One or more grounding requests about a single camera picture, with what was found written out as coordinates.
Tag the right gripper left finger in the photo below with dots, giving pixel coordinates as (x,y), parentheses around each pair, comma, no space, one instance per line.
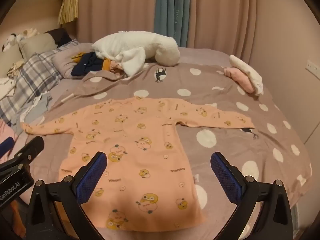
(43,220)

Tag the beige crumpled cloth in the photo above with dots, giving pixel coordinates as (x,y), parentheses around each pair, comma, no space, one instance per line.
(15,69)

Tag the grey plaid pillow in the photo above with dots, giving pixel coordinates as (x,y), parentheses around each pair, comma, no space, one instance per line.
(38,75)

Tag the folded white garment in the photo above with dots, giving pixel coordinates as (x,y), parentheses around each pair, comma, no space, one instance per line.
(253,75)

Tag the white fluffy fleece garment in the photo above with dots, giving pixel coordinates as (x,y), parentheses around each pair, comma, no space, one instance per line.
(131,49)

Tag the teal curtain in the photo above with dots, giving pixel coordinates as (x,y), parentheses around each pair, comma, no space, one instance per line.
(172,19)

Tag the mauve pillow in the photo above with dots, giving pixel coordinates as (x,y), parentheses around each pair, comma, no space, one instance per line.
(64,63)

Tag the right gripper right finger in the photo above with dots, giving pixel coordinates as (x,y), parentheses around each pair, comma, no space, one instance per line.
(274,220)

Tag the beige headboard cushion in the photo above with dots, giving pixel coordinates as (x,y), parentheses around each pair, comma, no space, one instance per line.
(25,49)

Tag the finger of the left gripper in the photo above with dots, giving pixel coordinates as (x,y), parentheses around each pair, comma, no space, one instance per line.
(29,152)
(6,146)

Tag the plush toys on headboard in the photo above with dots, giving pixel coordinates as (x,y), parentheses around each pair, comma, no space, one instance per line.
(14,39)

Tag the folded pink garment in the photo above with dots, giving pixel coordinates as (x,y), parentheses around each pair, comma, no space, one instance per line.
(240,77)

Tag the fringed lamp shade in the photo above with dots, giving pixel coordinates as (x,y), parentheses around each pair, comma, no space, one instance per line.
(69,11)

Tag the white wall socket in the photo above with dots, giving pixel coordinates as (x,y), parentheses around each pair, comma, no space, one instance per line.
(313,69)

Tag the white printed shirt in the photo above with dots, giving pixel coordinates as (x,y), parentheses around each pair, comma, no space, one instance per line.
(7,87)

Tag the mauve polka dot blanket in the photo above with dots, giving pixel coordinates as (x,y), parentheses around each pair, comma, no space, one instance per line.
(270,150)

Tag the pink curtain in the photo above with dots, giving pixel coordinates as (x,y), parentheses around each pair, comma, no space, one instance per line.
(224,25)

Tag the peach cartoon print baby garment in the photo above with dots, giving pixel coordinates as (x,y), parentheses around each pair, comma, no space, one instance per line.
(148,184)

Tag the dark cushion near headboard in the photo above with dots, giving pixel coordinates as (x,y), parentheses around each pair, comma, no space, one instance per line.
(60,36)

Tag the navy blue garment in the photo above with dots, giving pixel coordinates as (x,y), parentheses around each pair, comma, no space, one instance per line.
(87,66)

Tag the grey striped garment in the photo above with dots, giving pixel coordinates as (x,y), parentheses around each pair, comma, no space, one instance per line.
(31,111)

